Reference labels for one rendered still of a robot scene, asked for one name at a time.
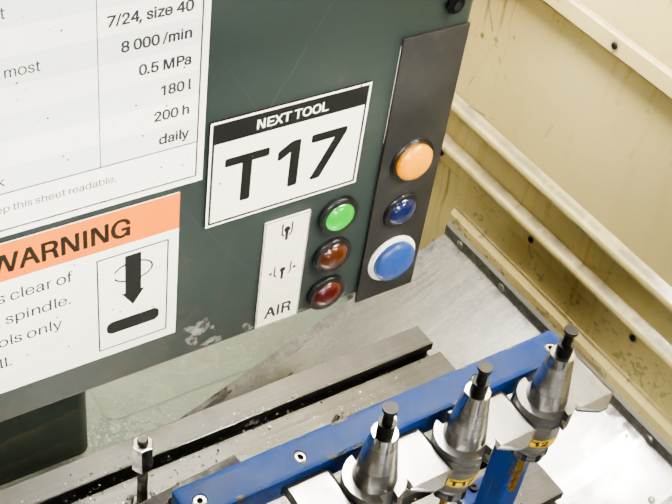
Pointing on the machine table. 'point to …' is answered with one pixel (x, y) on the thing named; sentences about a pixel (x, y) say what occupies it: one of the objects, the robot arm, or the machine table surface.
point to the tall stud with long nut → (142, 463)
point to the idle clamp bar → (190, 481)
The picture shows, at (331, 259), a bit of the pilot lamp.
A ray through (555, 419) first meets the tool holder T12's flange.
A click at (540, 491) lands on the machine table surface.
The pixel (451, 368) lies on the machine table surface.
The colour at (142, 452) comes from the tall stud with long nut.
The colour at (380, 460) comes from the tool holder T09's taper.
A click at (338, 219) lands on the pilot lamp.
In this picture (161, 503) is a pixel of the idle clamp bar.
